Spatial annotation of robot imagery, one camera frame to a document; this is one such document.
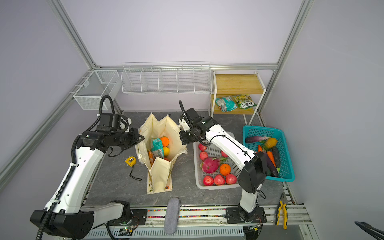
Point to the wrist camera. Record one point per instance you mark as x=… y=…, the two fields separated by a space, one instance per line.
x=112 y=123
x=188 y=119

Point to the red apple front right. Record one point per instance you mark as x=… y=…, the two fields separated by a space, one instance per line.
x=231 y=179

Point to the red apple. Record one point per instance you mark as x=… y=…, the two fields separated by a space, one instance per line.
x=231 y=179
x=208 y=181
x=203 y=155
x=219 y=180
x=224 y=154
x=202 y=147

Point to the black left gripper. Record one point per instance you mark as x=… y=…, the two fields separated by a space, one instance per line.
x=136 y=138

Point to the teal plastic basket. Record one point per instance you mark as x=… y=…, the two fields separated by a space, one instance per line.
x=286 y=172

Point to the cream floral tote bag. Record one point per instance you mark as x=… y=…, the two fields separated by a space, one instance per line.
x=160 y=174

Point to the white two-tier wooden shelf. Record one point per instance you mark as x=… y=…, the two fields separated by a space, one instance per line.
x=224 y=85

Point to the red apple front left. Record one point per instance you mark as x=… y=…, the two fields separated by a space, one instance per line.
x=208 y=181

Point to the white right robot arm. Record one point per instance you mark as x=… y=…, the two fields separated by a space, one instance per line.
x=253 y=166

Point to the white wire wall rack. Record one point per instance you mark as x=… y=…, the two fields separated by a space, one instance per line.
x=166 y=77

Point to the yellow mango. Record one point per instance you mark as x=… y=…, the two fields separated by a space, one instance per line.
x=270 y=143

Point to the teal snack bag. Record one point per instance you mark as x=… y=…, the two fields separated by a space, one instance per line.
x=226 y=104
x=157 y=148

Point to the green Fox's candy bag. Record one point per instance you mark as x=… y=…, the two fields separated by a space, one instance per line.
x=244 y=101

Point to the red apple front middle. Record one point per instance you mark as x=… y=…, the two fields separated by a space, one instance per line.
x=219 y=180

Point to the small orange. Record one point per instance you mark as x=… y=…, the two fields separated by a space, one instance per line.
x=165 y=141

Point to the red apple centre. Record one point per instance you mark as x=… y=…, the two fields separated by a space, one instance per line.
x=224 y=154

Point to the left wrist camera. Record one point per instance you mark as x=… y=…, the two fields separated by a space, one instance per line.
x=112 y=123

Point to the white wire cube basket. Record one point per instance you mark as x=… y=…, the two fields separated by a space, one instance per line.
x=97 y=84

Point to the red apple middle left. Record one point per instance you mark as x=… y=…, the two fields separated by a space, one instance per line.
x=203 y=155

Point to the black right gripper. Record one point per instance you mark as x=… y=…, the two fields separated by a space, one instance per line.
x=185 y=141

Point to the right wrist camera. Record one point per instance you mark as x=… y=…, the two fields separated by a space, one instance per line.
x=188 y=119

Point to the colourful snack bag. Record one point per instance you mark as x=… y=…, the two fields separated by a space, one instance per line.
x=151 y=158

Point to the grey padded cylinder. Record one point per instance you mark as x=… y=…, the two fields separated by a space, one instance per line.
x=172 y=216

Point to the purple eggplant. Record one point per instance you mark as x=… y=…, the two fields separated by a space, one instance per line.
x=254 y=139

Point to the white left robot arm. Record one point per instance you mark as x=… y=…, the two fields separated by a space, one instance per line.
x=64 y=215

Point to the pink dragon fruit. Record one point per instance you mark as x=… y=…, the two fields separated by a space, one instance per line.
x=211 y=165

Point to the yellow tape measure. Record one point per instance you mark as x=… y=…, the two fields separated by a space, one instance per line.
x=131 y=162

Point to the black tripod leg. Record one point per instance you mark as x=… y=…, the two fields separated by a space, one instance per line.
x=374 y=232

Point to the dark cucumber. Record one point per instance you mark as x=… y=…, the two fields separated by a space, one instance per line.
x=276 y=155

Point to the yellow black pliers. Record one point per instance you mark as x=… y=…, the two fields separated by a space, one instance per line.
x=281 y=215

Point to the red apple back left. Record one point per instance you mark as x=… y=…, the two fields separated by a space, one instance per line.
x=202 y=147

